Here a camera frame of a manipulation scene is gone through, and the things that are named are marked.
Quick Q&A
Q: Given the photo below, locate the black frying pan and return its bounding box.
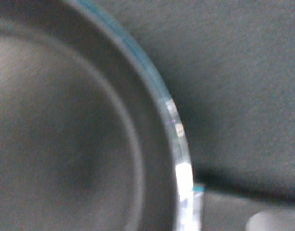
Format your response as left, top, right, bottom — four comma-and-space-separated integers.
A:
0, 0, 295, 231

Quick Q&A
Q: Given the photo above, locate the black tablecloth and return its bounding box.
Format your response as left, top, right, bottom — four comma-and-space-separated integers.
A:
99, 0, 295, 201

